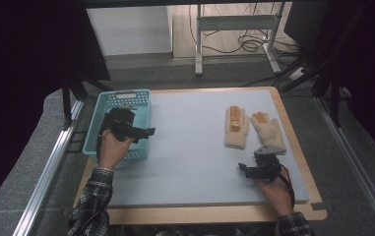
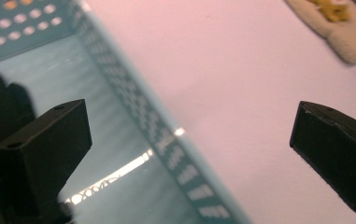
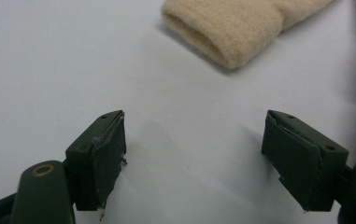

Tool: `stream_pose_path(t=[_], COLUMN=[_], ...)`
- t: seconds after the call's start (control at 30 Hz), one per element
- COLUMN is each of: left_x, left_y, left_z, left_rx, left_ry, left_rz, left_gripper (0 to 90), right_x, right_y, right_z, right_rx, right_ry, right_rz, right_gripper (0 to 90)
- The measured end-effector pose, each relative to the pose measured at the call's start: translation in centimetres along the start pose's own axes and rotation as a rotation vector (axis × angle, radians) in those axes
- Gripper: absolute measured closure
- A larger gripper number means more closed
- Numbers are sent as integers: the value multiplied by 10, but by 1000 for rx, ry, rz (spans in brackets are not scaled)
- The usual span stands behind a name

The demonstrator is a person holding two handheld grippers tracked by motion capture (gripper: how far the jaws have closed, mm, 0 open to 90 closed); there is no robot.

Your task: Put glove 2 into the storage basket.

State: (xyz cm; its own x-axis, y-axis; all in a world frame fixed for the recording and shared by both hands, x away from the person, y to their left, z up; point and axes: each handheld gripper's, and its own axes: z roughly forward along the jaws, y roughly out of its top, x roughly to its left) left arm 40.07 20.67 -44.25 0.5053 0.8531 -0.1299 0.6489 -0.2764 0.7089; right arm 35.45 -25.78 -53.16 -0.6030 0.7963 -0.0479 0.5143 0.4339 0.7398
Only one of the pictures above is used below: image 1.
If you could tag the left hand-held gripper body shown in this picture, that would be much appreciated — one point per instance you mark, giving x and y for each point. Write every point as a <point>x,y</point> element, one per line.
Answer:
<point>121,123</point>

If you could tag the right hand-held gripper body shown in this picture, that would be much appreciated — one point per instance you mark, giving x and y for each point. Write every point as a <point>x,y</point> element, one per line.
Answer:
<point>268,165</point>

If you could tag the light blue plastic basket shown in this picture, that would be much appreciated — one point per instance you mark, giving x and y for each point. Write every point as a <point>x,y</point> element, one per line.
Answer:
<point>139,105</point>

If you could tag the person's left hand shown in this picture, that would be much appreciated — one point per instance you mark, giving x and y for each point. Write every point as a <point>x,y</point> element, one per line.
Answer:
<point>112,150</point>

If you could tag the person's right hand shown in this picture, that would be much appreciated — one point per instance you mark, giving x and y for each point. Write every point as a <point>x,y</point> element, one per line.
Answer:
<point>278,195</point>

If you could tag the beige fleece glove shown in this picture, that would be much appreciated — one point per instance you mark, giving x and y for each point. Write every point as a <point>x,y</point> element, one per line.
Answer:
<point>268,134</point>
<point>237,128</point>

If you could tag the grey foam mat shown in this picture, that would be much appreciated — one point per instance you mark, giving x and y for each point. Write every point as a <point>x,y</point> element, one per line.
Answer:
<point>191,157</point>

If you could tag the black tripod stand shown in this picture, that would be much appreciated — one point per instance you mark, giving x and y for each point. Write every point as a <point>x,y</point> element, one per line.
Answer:
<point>73,91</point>
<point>323,75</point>

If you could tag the grey tape piece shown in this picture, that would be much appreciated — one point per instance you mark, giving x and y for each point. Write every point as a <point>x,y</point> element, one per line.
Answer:
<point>319,206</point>

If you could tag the white panel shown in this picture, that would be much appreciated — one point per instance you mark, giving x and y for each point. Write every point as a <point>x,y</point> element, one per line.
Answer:
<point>129,31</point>

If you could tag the white power strip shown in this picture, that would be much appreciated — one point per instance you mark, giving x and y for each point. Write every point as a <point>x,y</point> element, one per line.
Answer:
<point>296,74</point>

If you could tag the dark curtain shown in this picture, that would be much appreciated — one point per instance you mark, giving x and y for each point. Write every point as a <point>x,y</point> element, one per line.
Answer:
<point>368,72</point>
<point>27,82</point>

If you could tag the aluminium rail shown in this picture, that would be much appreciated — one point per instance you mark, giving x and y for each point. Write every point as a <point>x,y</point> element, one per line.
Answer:
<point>355,164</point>
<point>47,170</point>

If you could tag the white metal desk frame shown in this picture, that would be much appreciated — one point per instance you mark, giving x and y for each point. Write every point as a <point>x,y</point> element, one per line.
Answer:
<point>237,23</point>

